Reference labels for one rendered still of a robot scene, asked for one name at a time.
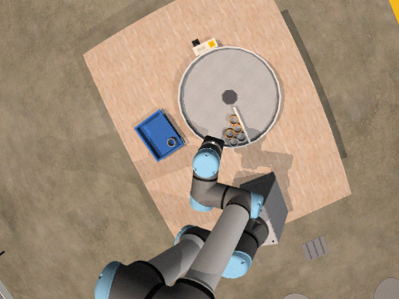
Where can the blue crate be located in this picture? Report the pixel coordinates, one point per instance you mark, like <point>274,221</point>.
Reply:
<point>154,132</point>

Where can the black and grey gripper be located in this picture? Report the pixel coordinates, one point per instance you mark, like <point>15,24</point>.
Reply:
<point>212,140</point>

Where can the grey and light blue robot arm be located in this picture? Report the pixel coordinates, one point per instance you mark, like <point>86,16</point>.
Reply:
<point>239,232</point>

